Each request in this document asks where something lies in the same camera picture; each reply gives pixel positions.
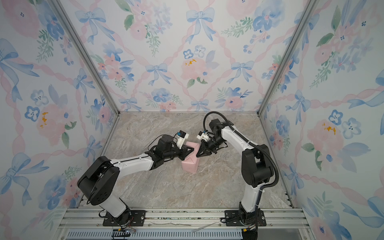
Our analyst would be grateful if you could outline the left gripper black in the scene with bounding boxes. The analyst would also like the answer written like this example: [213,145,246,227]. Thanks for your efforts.
[163,144,195,162]

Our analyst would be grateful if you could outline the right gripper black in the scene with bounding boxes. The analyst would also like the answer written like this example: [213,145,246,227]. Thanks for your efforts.
[196,137,225,158]

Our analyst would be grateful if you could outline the purple pink wrapping paper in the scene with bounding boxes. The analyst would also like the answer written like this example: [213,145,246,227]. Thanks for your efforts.
[182,142,200,174]

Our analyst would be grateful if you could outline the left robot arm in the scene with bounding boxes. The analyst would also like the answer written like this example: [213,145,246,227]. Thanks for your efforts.
[77,135,195,227]

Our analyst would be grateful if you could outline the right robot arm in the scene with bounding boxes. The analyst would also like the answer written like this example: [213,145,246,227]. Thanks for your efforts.
[197,120,277,226]

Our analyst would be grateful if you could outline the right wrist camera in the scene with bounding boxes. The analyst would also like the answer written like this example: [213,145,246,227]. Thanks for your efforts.
[197,119,222,142]

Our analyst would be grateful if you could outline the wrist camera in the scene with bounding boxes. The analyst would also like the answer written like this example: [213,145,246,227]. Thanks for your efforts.
[175,131,189,149]
[197,119,222,142]

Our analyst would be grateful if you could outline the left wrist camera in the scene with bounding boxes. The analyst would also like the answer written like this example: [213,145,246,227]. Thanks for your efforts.
[175,131,189,149]

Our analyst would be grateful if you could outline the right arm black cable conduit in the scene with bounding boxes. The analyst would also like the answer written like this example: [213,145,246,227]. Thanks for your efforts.
[203,111,280,188]

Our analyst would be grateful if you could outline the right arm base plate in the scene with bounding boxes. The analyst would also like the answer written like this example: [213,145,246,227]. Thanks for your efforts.
[221,209,267,228]

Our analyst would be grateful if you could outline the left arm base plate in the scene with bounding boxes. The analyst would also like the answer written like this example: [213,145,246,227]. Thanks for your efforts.
[103,210,147,227]

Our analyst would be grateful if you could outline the aluminium frame rail front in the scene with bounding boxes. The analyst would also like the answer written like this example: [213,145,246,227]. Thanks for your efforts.
[59,208,310,229]

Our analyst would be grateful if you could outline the vented cable duct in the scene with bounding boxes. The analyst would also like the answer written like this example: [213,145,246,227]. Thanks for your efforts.
[62,229,243,240]

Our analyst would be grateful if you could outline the right aluminium corner post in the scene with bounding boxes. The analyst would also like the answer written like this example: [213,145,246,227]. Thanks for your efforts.
[257,0,318,118]

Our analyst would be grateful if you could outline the aluminium corner post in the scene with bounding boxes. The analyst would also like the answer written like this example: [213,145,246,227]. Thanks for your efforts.
[48,0,120,116]
[257,0,318,118]

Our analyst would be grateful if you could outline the left aluminium corner post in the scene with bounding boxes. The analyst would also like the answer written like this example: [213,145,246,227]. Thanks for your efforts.
[48,0,120,116]

